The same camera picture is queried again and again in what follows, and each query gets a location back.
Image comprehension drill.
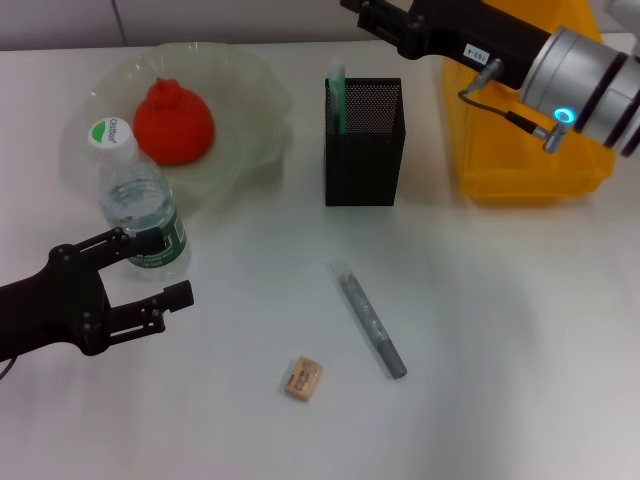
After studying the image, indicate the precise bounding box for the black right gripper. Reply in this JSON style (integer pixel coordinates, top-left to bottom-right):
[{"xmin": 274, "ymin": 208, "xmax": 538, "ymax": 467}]
[{"xmin": 339, "ymin": 0, "xmax": 554, "ymax": 92}]

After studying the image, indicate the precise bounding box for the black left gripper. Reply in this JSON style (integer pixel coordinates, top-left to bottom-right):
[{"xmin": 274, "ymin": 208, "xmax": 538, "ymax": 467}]
[{"xmin": 0, "ymin": 227, "xmax": 196, "ymax": 361}]

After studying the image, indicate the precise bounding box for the clear plastic water bottle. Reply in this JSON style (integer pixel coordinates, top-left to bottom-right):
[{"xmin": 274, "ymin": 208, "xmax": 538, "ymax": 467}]
[{"xmin": 87, "ymin": 117, "xmax": 192, "ymax": 282}]

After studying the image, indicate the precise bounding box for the mint green utility knife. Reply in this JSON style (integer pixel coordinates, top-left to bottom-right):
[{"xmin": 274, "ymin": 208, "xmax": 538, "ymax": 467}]
[{"xmin": 327, "ymin": 59, "xmax": 350, "ymax": 136}]

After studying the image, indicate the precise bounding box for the red-orange orange fruit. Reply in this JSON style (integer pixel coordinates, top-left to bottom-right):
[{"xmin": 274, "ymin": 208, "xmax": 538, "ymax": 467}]
[{"xmin": 132, "ymin": 77, "xmax": 217, "ymax": 166}]

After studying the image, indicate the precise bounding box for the grey marker pen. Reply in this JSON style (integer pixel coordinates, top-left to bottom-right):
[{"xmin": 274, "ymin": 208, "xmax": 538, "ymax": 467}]
[{"xmin": 327, "ymin": 259, "xmax": 409, "ymax": 380}]

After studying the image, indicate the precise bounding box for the black mesh pen holder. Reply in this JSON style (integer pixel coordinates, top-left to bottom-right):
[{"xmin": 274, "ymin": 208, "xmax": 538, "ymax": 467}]
[{"xmin": 323, "ymin": 77, "xmax": 408, "ymax": 207}]

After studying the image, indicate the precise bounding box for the green glass fruit plate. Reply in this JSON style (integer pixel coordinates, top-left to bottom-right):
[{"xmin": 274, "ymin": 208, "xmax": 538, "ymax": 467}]
[{"xmin": 59, "ymin": 42, "xmax": 296, "ymax": 216}]

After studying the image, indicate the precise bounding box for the beige eraser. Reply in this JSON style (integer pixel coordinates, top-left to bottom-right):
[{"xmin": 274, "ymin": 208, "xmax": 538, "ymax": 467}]
[{"xmin": 283, "ymin": 355, "xmax": 324, "ymax": 401}]

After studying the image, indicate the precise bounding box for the yellow plastic bin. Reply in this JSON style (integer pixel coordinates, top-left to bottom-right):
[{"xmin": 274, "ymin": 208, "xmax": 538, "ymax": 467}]
[{"xmin": 439, "ymin": 0, "xmax": 617, "ymax": 207}]

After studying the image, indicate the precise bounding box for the grey right arm cable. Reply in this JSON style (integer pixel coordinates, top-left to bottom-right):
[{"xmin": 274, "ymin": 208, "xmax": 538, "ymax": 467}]
[{"xmin": 458, "ymin": 56, "xmax": 574, "ymax": 152}]

